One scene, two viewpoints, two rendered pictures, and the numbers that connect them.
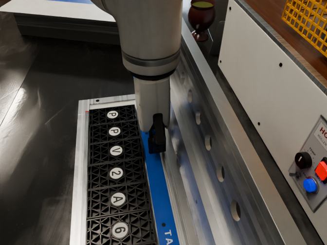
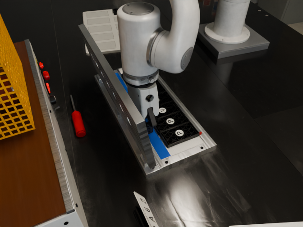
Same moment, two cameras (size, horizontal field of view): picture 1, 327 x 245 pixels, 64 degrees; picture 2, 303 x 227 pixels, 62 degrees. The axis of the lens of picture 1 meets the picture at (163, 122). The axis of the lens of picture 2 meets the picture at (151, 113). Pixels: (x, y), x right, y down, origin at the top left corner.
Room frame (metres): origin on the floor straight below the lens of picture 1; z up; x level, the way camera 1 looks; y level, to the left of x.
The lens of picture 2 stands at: (0.81, -0.08, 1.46)
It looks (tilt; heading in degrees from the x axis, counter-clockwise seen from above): 45 degrees down; 165
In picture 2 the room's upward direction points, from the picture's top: straight up
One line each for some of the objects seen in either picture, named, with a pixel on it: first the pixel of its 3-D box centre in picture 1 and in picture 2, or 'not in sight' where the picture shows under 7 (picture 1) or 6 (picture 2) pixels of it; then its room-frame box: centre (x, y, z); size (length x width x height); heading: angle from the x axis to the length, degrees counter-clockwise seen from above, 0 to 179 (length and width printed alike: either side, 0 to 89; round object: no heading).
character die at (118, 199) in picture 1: (118, 201); (149, 92); (0.20, 0.07, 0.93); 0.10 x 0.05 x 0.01; 100
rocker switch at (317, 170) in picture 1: (322, 170); (48, 88); (0.21, -0.22, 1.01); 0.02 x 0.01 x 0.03; 10
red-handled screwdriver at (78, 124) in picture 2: not in sight; (75, 113); (0.23, -0.16, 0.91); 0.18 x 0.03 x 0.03; 7
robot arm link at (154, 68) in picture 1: (151, 53); (140, 71); (0.34, 0.02, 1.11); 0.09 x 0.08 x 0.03; 10
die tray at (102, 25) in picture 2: not in sight; (113, 28); (-0.30, 0.04, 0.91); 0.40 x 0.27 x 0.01; 178
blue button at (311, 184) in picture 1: (310, 184); not in sight; (0.21, -0.22, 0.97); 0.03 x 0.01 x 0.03; 10
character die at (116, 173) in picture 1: (116, 175); (155, 101); (0.25, 0.08, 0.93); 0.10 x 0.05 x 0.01; 100
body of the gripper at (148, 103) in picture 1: (152, 88); (141, 92); (0.34, 0.02, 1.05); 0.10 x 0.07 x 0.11; 10
